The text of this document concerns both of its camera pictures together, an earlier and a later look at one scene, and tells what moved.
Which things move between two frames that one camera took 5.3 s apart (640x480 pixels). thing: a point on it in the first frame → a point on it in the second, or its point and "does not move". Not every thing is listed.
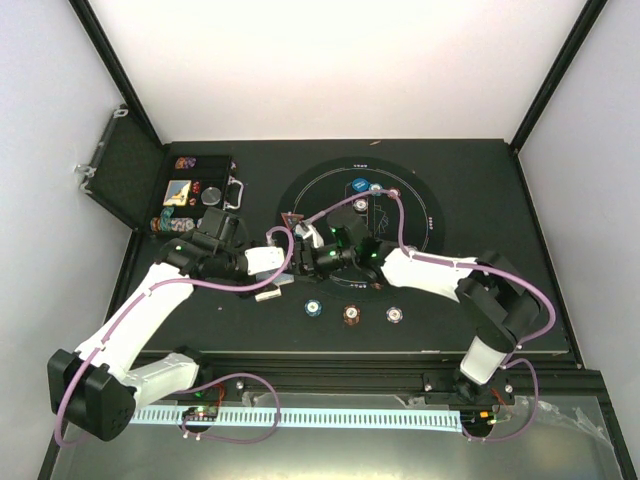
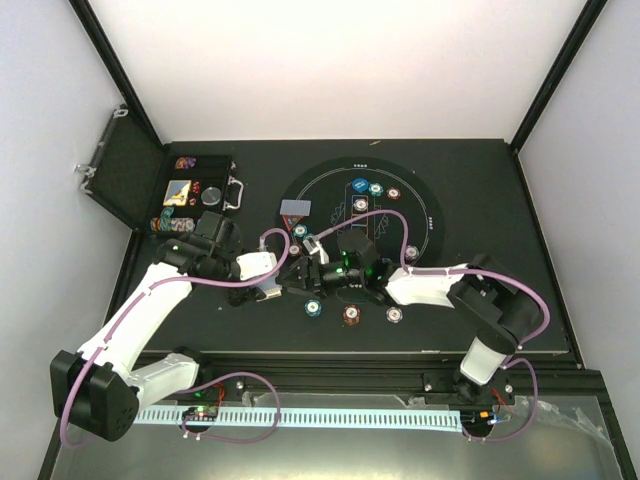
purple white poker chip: x=394 y=315 does not move
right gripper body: x=317 y=265 → x=324 y=282
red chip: x=396 y=190 does not move
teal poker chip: x=312 y=308 does not move
